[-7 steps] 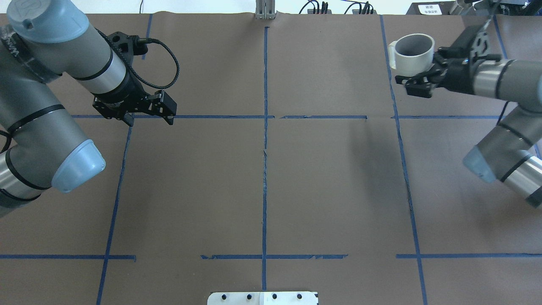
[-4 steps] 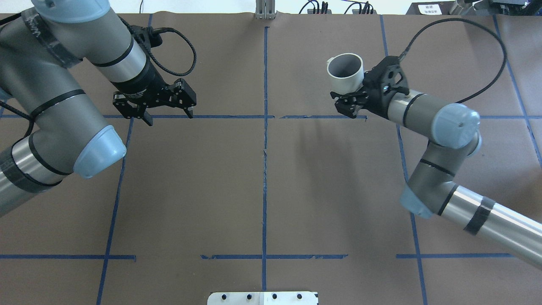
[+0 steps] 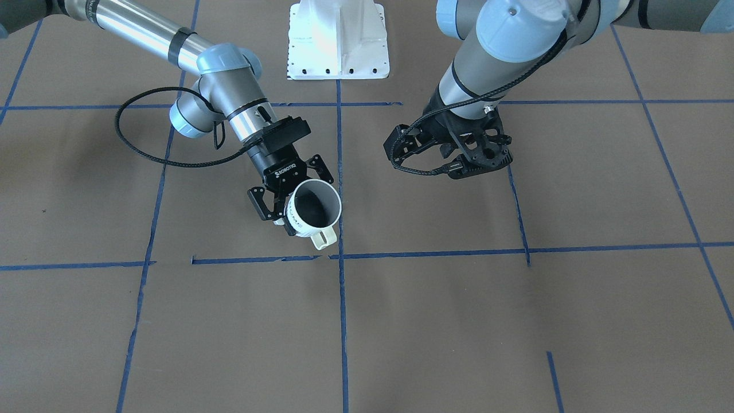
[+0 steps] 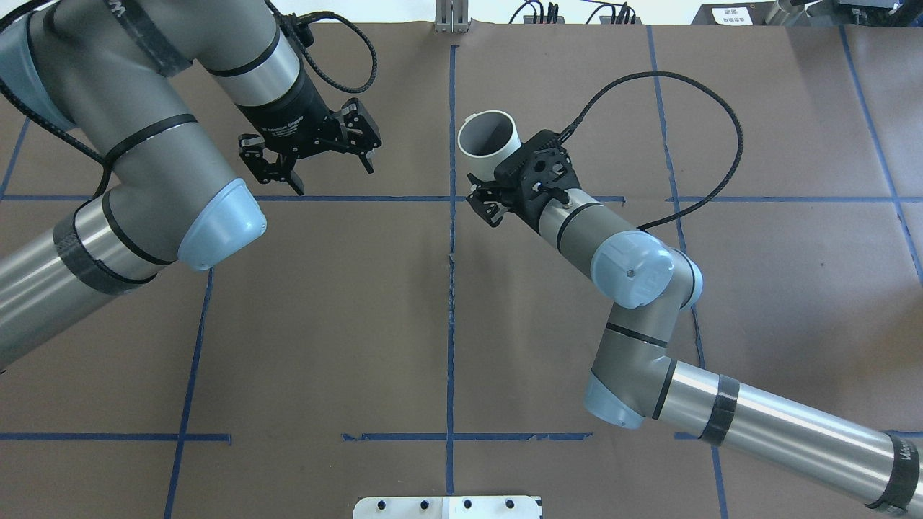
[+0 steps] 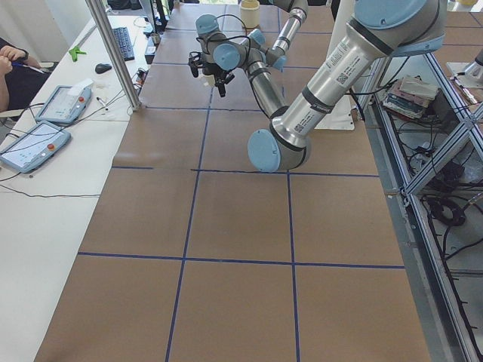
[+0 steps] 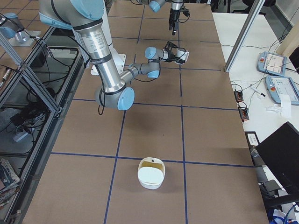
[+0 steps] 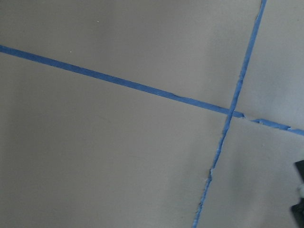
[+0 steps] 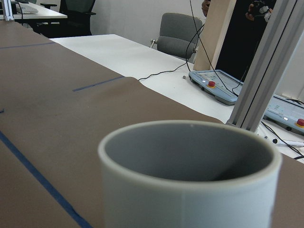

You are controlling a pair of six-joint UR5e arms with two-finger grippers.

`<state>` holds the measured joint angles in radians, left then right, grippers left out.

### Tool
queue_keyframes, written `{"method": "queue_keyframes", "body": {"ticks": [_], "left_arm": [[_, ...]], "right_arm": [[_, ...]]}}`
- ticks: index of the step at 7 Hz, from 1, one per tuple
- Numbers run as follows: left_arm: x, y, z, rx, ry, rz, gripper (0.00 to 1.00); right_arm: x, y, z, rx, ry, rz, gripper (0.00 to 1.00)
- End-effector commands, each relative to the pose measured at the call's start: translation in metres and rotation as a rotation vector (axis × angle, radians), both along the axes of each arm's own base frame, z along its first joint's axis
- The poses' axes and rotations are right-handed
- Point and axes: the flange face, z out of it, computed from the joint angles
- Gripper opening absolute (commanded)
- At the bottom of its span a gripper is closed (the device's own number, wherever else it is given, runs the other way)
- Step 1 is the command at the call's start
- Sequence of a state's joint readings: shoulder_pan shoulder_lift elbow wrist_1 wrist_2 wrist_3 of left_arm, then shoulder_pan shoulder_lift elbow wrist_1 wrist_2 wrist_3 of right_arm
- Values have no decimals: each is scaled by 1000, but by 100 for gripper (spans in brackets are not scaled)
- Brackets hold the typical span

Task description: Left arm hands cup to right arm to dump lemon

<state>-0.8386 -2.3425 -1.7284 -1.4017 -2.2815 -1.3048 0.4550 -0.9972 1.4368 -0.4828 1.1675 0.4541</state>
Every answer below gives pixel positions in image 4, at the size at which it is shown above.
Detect white ribbed HOME mug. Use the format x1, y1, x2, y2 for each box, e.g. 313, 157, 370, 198
457, 110, 522, 180

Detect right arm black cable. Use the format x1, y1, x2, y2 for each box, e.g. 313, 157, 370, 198
559, 71, 744, 233

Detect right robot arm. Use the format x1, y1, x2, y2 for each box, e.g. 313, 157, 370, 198
454, 150, 921, 518

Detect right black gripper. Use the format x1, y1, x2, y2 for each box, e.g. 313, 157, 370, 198
466, 129, 581, 232

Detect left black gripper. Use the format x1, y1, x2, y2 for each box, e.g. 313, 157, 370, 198
237, 69, 382, 196

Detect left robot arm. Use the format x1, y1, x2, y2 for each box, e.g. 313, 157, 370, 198
2, 1, 381, 368

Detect aluminium frame post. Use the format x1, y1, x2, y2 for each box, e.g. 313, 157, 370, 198
434, 0, 470, 34

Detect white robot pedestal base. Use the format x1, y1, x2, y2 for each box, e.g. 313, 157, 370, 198
353, 495, 544, 518

